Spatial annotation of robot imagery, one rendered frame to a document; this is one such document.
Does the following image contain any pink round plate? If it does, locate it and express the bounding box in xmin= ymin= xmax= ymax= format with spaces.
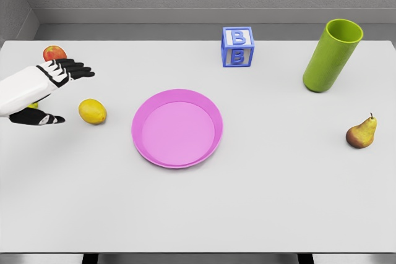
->
xmin=131 ymin=88 xmax=224 ymax=170

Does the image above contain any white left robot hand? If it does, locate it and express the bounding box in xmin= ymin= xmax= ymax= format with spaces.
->
xmin=0 ymin=58 xmax=96 ymax=126

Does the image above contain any red apple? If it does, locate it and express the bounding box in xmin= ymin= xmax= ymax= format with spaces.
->
xmin=43 ymin=45 xmax=68 ymax=62

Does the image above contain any brown-yellow pear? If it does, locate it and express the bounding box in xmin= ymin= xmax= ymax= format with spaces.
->
xmin=345 ymin=112 xmax=379 ymax=150

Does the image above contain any yellow lemon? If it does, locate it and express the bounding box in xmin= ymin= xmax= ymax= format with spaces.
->
xmin=78 ymin=98 xmax=108 ymax=126

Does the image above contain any blue letter B block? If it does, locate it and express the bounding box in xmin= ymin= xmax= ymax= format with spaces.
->
xmin=220 ymin=25 xmax=256 ymax=69

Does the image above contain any green tall cup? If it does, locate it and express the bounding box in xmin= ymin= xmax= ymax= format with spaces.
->
xmin=302 ymin=18 xmax=364 ymax=94

